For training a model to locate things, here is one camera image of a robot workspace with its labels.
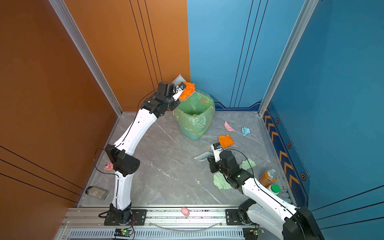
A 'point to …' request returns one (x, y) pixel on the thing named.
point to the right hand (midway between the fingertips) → (208, 158)
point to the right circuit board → (251, 233)
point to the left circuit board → (126, 232)
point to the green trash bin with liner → (195, 114)
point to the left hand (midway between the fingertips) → (173, 93)
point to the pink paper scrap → (228, 127)
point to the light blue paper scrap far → (245, 131)
